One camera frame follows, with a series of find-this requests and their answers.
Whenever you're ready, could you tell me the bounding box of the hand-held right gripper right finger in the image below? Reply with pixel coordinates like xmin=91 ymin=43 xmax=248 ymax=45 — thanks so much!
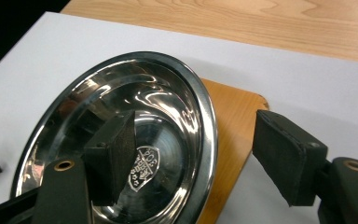
xmin=252 ymin=109 xmax=329 ymax=208

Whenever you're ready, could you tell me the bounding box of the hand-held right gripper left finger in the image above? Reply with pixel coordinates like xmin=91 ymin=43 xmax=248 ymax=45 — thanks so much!
xmin=83 ymin=110 xmax=138 ymax=207

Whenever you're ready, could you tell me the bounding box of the round stainless steel plate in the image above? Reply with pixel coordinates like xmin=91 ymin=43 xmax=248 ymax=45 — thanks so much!
xmin=10 ymin=50 xmax=219 ymax=224

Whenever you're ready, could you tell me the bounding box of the slotted bamboo board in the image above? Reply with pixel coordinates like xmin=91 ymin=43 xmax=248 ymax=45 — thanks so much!
xmin=195 ymin=77 xmax=270 ymax=224

